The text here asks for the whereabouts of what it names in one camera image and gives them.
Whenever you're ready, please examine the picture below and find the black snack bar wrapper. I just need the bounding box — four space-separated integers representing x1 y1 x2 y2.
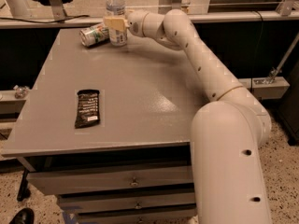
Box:
75 90 100 129

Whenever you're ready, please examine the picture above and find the crumpled clear wrapper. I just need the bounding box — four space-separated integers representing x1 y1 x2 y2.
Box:
13 85 30 99

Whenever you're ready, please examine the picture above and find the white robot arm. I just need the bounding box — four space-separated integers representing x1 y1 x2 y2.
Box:
104 9 273 224

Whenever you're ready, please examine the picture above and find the black cable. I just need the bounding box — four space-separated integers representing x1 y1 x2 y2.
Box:
0 14 91 24

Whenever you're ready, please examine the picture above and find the top grey drawer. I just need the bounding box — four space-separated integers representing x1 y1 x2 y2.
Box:
27 166 193 195

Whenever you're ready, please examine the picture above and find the metal bracket with rod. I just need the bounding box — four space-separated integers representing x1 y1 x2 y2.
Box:
253 32 299 85

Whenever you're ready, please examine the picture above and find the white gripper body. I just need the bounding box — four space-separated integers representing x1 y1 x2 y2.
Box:
126 10 149 37

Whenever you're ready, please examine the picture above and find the black shoe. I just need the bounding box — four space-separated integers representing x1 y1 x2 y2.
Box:
9 208 35 224

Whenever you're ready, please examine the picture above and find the black table leg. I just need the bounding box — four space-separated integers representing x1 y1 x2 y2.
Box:
17 169 31 202

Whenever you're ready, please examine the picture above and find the middle grey drawer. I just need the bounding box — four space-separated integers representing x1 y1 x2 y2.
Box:
58 189 195 213

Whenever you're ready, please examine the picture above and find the green 7up soda can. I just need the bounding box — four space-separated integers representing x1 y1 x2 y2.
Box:
79 22 109 47

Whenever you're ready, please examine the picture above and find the clear blue plastic water bottle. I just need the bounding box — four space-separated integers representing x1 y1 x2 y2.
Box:
106 0 127 47

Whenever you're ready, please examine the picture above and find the grey drawer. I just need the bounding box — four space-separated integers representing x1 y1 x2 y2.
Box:
27 166 193 195
76 204 196 224
58 189 195 213

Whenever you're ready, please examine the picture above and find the grey drawer cabinet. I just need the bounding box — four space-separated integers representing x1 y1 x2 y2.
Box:
1 23 219 224

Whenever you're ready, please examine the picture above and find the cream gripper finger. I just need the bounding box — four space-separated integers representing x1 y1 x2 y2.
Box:
103 16 129 32

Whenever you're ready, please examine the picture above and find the bottom grey drawer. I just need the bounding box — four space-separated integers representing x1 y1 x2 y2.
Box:
76 204 196 224

